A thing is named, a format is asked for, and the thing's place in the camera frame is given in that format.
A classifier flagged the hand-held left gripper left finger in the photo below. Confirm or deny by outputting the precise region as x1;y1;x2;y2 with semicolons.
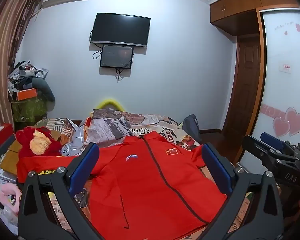
17;142;108;240

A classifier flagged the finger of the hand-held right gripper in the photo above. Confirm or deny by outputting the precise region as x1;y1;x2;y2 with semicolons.
241;135;282;167
260;132;300;157

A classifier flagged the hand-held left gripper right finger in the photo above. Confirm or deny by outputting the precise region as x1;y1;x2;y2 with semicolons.
187;142;285;240

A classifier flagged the red zip jacket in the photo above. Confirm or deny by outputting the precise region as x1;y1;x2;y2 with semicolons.
16;130;228;240

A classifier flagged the grey-blue cloth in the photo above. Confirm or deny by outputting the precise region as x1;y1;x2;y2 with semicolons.
61;124;90;155

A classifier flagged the dark grey backpack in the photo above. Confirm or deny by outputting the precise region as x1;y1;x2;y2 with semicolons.
182;114;202;143

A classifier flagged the orange patchwork pillow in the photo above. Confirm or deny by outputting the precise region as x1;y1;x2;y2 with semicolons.
34;117;77;143

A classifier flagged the printed folded quilt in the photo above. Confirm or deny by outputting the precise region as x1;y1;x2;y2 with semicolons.
84;109;180;147

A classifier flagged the red plush bird toy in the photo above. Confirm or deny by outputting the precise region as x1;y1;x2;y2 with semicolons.
16;127;62;159

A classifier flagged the white heart-print wardrobe door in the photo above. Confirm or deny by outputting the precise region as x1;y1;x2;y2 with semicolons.
236;9;300;170

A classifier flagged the yellow curved object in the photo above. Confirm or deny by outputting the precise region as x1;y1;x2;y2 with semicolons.
96;99;125;112

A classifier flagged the brown cardboard box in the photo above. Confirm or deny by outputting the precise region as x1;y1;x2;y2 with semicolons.
0;140;22;177

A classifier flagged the pink plush toy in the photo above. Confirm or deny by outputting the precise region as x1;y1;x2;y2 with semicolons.
0;184;22;205

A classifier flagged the pile of printed papers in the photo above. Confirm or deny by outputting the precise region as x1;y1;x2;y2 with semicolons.
0;161;19;190

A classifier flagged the dark grey cushion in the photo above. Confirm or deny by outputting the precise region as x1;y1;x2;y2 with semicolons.
31;78;56;110

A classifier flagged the red and white box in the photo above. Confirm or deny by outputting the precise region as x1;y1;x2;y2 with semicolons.
0;123;16;148

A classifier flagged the orange box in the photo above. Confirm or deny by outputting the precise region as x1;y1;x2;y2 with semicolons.
17;88;38;101

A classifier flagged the pile of clutter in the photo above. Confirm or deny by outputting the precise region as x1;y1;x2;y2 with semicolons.
7;60;49;93

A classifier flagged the wooden overhead cabinet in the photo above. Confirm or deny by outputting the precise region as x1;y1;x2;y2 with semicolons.
209;0;300;37

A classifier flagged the brown striped curtain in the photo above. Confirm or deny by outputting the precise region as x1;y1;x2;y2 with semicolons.
0;0;44;130

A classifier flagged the black television cable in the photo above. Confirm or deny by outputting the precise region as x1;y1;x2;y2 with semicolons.
91;29;102;60

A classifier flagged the small black wall monitor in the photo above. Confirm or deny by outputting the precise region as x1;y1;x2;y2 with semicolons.
100;44;134;69

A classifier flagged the black wall television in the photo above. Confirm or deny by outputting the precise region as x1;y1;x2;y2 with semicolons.
90;12;151;48

